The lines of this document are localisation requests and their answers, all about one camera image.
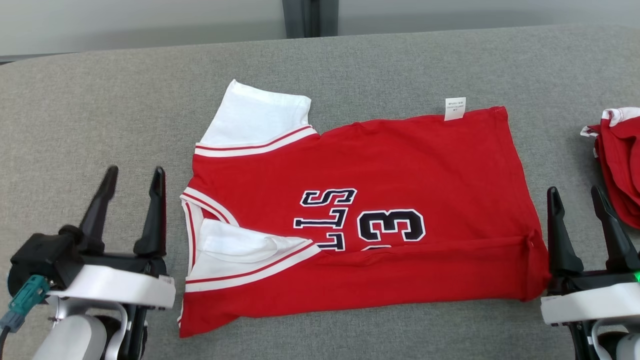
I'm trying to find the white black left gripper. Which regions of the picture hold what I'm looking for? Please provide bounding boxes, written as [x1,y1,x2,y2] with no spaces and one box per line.
[47,165,177,311]

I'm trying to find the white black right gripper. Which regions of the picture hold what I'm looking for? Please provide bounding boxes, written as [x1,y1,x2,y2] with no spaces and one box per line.
[540,185,640,326]

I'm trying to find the red basketball shorts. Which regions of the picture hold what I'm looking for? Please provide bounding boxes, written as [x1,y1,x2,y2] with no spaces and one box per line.
[580,107,640,230]

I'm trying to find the red white basketball jersey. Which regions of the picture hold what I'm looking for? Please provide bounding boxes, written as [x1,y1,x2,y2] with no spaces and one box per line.
[177,79,552,339]

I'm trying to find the teal cable connector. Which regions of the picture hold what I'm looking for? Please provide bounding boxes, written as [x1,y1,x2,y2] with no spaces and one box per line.
[0,275,51,333]

